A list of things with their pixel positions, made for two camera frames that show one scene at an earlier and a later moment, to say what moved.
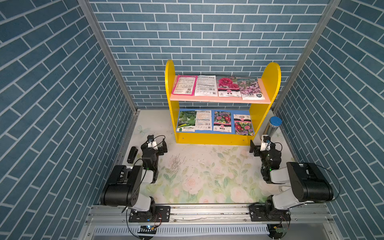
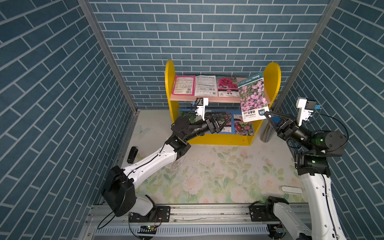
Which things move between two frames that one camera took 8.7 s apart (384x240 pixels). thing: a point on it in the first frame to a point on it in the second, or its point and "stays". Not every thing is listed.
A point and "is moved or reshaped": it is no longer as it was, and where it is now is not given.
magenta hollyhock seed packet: x=228 y=87 stays
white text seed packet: x=206 y=86 stays
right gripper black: x=253 y=147 to x=286 y=129
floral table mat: x=189 y=174 stays
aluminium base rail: x=112 y=222 stays
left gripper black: x=160 y=151 to x=212 y=121
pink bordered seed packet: x=185 y=85 stays
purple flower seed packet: x=250 y=89 is moved or reshaped
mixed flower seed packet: x=222 y=121 stays
